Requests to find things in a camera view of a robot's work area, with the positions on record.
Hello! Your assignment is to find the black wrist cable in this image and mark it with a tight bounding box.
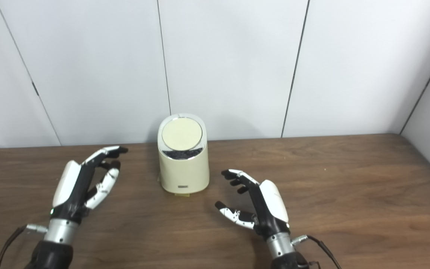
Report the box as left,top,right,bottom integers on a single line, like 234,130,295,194
292,235,342,269
0,223,48,269

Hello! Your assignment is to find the black bin liner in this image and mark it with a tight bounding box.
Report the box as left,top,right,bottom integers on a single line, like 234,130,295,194
162,148,203,160

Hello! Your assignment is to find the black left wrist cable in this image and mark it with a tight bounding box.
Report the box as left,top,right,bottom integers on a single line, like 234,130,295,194
0,223,48,269

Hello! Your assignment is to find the cream-colored bin body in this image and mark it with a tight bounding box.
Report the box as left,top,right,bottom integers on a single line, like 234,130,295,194
158,114,210,194

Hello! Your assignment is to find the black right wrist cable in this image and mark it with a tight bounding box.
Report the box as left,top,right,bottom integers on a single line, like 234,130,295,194
292,235,342,269

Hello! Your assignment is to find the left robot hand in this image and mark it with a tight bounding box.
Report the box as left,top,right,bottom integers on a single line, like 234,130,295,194
50,146,129,225

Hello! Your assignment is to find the cream round bin lid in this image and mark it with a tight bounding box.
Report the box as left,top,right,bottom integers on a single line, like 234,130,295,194
162,117,203,151

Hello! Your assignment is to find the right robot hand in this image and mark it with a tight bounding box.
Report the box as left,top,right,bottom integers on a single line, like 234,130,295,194
215,169,291,241

